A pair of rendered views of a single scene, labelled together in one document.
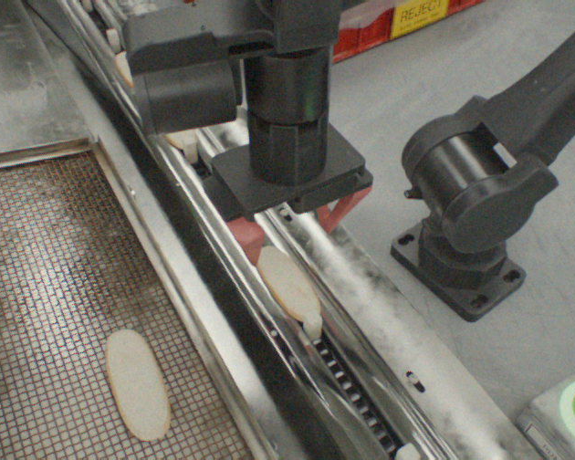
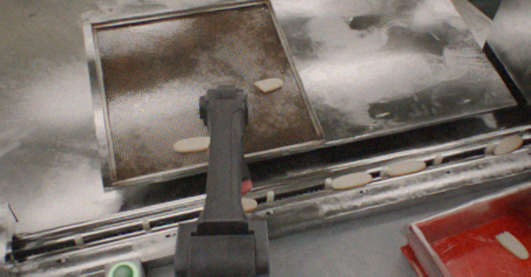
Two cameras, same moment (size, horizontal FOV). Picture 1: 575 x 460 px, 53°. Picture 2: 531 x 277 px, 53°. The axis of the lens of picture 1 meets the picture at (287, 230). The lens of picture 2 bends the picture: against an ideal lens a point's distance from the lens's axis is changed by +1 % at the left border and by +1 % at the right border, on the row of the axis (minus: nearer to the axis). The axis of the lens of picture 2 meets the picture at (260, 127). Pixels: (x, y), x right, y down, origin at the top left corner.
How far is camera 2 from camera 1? 0.99 m
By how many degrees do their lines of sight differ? 64
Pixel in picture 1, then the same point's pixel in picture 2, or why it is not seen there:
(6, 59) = (397, 109)
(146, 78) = not seen: hidden behind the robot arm
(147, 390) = (188, 145)
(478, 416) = (148, 251)
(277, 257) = (246, 204)
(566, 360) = not seen: outside the picture
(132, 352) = (203, 143)
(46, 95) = (365, 124)
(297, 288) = not seen: hidden behind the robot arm
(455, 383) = (163, 249)
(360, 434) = (161, 216)
